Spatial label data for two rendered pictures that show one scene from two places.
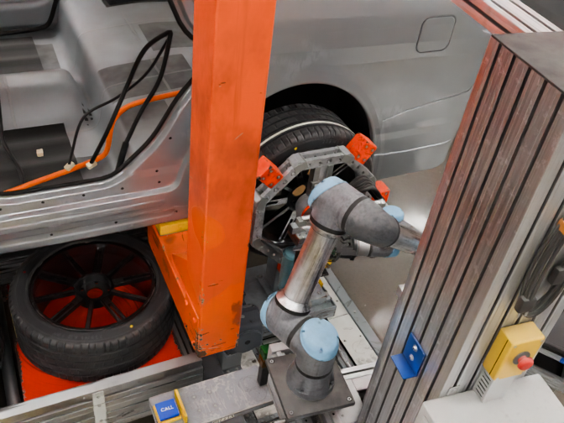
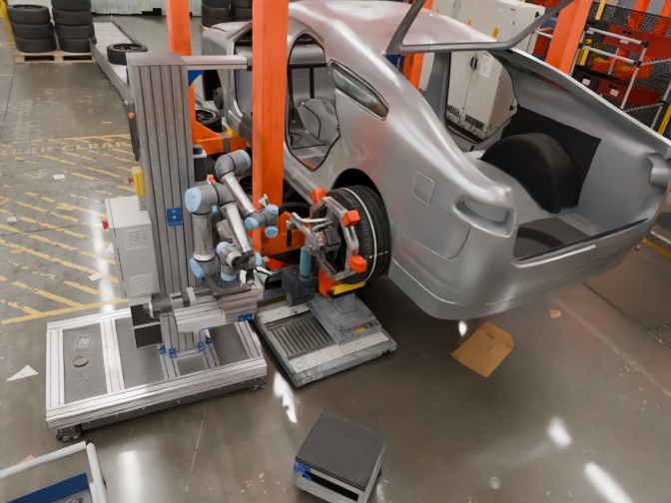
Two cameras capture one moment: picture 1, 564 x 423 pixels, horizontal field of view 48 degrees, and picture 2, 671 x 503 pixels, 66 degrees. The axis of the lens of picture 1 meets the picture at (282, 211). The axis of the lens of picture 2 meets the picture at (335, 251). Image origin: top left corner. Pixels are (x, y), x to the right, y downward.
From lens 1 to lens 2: 362 cm
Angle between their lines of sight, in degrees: 67
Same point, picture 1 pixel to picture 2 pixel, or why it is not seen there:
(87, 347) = not seen: hidden behind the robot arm
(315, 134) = (342, 195)
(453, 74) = (434, 232)
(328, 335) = not seen: hidden behind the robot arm
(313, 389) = not seen: hidden behind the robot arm
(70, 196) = (300, 168)
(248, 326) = (288, 274)
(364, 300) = (369, 374)
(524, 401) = (136, 216)
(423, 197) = (526, 429)
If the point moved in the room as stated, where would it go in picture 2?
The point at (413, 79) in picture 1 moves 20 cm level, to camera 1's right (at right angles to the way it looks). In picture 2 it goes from (411, 214) to (415, 232)
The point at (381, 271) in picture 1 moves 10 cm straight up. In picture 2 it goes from (405, 387) to (407, 377)
